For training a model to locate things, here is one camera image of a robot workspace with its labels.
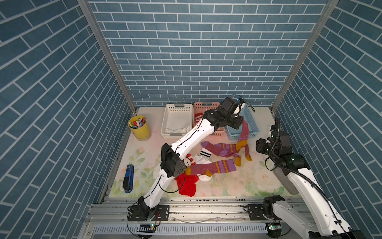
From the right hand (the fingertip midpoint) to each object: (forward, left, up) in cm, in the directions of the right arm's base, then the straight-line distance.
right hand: (261, 142), depth 78 cm
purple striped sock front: (-9, +26, -20) cm, 34 cm away
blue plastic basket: (+20, -4, -17) cm, 27 cm away
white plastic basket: (+28, +52, -20) cm, 63 cm away
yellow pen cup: (+11, +73, -8) cm, 75 cm away
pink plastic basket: (+41, +34, -16) cm, 56 cm away
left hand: (+7, +9, +6) cm, 13 cm away
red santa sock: (-19, +39, -19) cm, 47 cm away
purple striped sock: (+4, +16, -18) cm, 24 cm away
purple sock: (+7, +7, -8) cm, 13 cm away
